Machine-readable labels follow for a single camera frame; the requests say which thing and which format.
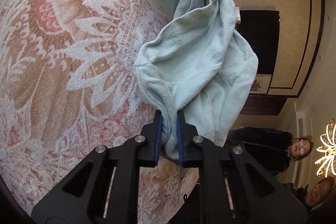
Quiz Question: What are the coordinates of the red floral calendar picture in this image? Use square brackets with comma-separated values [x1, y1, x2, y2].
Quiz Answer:
[249, 74, 272, 94]

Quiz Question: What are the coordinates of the black wall television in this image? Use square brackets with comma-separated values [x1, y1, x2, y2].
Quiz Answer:
[236, 10, 280, 75]

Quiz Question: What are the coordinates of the gold crystal chandelier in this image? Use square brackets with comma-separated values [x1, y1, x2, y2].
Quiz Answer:
[315, 118, 336, 177]

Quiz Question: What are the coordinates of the pink white lace tablecloth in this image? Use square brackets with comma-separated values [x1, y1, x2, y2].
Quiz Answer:
[0, 0, 200, 224]

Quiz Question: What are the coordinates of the man face bystander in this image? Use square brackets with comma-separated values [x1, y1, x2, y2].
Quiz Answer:
[304, 176, 335, 211]

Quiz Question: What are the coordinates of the woman with glasses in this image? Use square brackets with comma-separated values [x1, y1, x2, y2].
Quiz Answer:
[224, 127, 313, 176]

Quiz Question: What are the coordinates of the light green fleece sweater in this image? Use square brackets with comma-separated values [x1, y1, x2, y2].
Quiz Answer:
[135, 0, 258, 160]

